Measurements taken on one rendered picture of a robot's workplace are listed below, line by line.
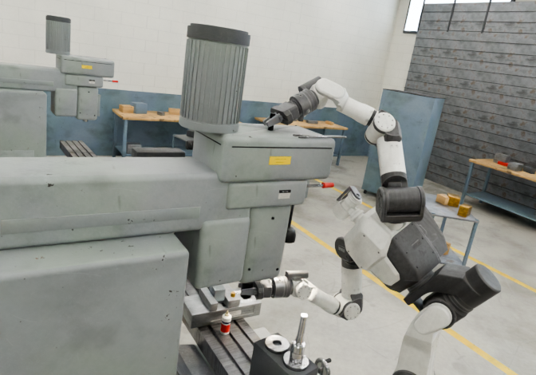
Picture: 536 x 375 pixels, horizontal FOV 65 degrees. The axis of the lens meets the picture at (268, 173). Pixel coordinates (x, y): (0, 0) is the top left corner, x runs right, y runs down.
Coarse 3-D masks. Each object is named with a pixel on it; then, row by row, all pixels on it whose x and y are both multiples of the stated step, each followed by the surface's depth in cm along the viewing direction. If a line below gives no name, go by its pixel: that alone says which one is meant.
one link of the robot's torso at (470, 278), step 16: (432, 272) 157; (448, 272) 150; (464, 272) 149; (480, 272) 144; (416, 288) 155; (432, 288) 151; (448, 288) 148; (464, 288) 144; (480, 288) 142; (496, 288) 142; (416, 304) 158; (464, 304) 146; (480, 304) 146
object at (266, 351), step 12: (276, 336) 159; (264, 348) 154; (276, 348) 152; (288, 348) 154; (252, 360) 158; (264, 360) 152; (276, 360) 148; (288, 360) 147; (252, 372) 158; (264, 372) 153; (276, 372) 148; (288, 372) 144; (300, 372) 144; (312, 372) 146
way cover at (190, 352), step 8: (192, 344) 188; (184, 352) 181; (192, 352) 183; (184, 360) 175; (192, 360) 177; (200, 360) 179; (184, 368) 167; (192, 368) 172; (200, 368) 174; (208, 368) 176
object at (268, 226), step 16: (256, 208) 152; (272, 208) 156; (288, 208) 160; (256, 224) 154; (272, 224) 157; (256, 240) 156; (272, 240) 160; (256, 256) 158; (272, 256) 162; (256, 272) 161; (272, 272) 165
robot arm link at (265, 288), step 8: (264, 280) 177; (272, 280) 177; (280, 280) 176; (256, 288) 172; (264, 288) 172; (272, 288) 174; (280, 288) 174; (256, 296) 172; (264, 296) 172; (272, 296) 177; (280, 296) 175
